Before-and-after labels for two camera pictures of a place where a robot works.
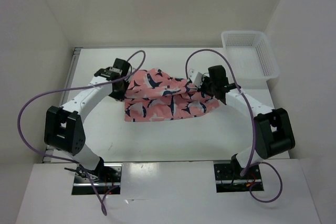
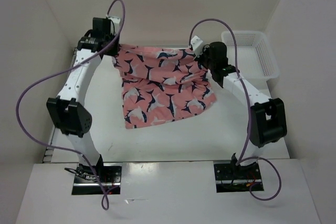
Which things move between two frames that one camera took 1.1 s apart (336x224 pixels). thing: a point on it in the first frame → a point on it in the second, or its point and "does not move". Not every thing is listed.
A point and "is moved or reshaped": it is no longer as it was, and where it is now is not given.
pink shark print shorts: x=151 y=94 is moved or reshaped
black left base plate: x=107 y=178 does not move
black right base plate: x=229 y=180 does not move
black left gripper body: x=119 y=93 → x=114 y=48
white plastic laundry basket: x=251 y=54 does not move
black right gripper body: x=208 y=86 → x=205 y=59
